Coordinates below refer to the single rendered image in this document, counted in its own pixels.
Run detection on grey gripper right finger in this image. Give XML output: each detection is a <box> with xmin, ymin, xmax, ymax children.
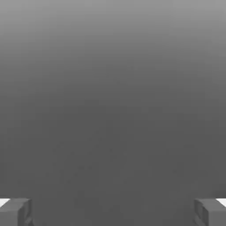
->
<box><xmin>193</xmin><ymin>198</ymin><xmax>226</xmax><ymax>226</ymax></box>

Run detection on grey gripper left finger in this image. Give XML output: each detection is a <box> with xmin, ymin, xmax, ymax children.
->
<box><xmin>0</xmin><ymin>198</ymin><xmax>34</xmax><ymax>226</ymax></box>

